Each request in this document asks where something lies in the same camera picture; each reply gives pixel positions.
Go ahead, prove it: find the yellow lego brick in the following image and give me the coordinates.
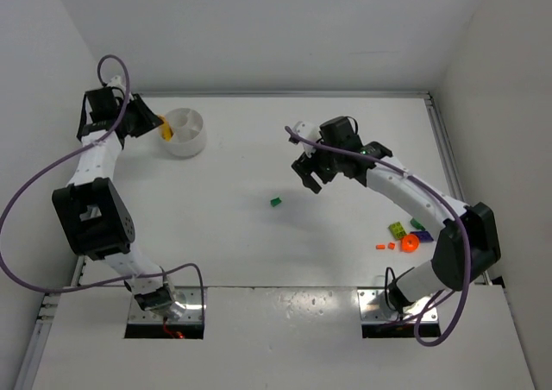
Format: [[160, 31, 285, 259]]
[[159, 116, 173, 142]]

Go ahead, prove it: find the lime green lego brick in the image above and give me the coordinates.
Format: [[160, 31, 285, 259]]
[[388, 222, 407, 240]]

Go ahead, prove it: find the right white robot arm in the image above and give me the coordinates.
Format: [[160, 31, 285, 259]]
[[286, 116, 501, 312]]

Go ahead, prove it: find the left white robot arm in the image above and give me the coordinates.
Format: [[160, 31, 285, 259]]
[[52, 76, 177, 318]]

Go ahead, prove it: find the white divided round container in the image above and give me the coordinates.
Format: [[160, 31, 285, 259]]
[[161, 108, 207, 158]]

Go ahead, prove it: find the dark green lego brick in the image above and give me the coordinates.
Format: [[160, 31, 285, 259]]
[[410, 218, 425, 231]]

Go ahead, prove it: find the orange round lego piece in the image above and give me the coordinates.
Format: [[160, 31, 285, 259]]
[[401, 233, 420, 253]]

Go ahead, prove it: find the blue lego brick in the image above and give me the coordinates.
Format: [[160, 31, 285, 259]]
[[411, 230, 434, 243]]

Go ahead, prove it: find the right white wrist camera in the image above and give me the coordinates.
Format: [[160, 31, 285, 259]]
[[289, 121, 321, 158]]

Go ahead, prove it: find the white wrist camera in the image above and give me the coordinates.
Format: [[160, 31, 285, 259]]
[[107, 75, 126, 91], [289, 121, 321, 158]]

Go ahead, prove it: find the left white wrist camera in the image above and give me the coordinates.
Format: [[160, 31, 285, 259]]
[[107, 75, 126, 91]]

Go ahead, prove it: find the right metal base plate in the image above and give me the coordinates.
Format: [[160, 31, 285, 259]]
[[357, 288, 438, 325]]

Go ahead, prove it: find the metal base plate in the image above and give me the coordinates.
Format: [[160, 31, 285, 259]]
[[357, 288, 438, 325], [127, 286, 206, 326]]

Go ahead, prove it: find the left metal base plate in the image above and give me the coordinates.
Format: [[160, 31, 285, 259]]
[[127, 286, 206, 326]]

